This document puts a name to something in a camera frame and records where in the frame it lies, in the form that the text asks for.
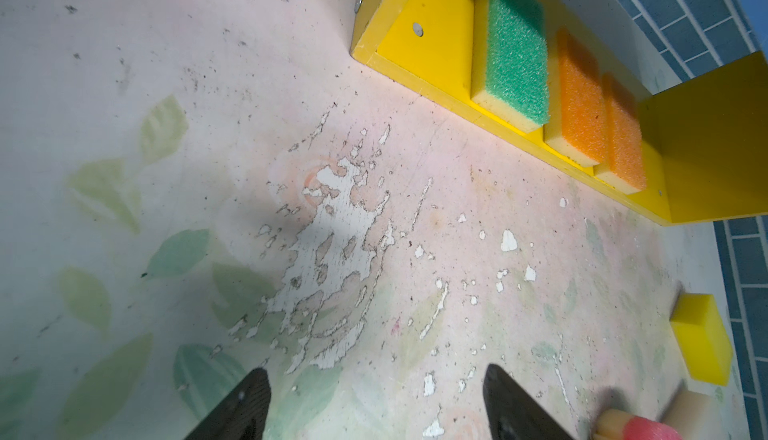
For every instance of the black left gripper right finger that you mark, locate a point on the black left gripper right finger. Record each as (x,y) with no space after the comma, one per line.
(513,413)

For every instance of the pink round scrubber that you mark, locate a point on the pink round scrubber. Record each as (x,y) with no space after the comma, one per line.
(614,424)

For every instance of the orange sponge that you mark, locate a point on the orange sponge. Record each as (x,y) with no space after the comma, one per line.
(577,127)

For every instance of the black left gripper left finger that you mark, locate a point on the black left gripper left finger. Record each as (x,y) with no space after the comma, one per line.
(242,414)

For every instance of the green sponge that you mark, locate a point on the green sponge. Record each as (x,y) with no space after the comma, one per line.
(509,75)

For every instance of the yellow pink blue wooden shelf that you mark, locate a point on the yellow pink blue wooden shelf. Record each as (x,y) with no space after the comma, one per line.
(704,142)

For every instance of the beige sponge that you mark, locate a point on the beige sponge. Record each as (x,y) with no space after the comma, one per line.
(692,416)

